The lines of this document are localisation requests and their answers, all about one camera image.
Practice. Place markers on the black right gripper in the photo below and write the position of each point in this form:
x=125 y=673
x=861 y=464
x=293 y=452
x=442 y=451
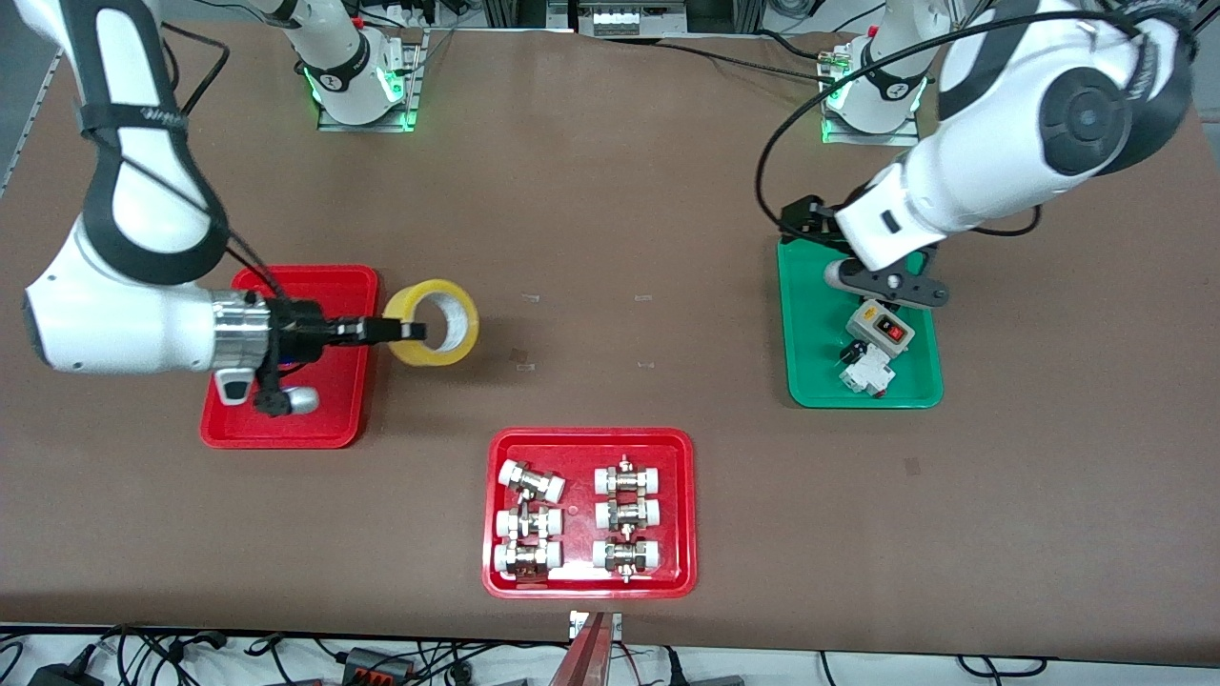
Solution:
x=297 y=330

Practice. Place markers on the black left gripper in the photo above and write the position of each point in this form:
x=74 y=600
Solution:
x=808 y=219

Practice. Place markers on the yellow packing tape roll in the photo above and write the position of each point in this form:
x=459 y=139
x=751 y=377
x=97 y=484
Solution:
x=419 y=354

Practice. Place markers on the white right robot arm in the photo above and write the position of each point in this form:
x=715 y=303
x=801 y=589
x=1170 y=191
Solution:
x=124 y=324

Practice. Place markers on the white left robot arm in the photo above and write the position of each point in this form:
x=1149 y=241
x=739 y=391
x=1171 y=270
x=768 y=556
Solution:
x=1001 y=162

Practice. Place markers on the red plastic tray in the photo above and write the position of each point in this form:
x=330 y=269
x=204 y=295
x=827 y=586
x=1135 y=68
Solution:
x=334 y=410
x=583 y=448

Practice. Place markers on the green plastic tray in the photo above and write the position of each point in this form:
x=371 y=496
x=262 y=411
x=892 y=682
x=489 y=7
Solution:
x=815 y=362

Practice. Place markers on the white circuit breaker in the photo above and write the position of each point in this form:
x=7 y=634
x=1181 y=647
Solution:
x=869 y=373

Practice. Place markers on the white metal pipe fitting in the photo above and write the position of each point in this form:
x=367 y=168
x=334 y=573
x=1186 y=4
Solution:
x=626 y=554
x=531 y=481
x=628 y=514
x=527 y=555
x=628 y=479
x=529 y=522

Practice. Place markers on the white power strip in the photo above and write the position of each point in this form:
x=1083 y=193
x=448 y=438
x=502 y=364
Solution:
x=620 y=17

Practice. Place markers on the black orange connector box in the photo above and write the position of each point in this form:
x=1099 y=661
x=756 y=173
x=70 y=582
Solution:
x=376 y=662

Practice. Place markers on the small printed marker plate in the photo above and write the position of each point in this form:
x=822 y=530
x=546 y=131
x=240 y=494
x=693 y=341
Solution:
x=577 y=624

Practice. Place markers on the red metal bar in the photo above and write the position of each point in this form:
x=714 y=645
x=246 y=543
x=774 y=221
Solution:
x=586 y=657

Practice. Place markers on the black power adapter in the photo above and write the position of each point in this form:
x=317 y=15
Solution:
x=62 y=676

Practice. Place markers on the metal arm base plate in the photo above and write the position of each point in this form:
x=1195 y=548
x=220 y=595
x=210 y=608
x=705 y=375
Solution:
x=416 y=86
x=872 y=139

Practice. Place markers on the grey switch box red button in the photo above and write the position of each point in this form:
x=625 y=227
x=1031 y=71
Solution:
x=872 y=329

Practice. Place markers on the aluminium frame profile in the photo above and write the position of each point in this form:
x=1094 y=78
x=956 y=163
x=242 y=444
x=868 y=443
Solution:
x=515 y=11

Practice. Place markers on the aluminium table edge rail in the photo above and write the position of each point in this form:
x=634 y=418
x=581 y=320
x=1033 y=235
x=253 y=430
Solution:
x=38 y=114

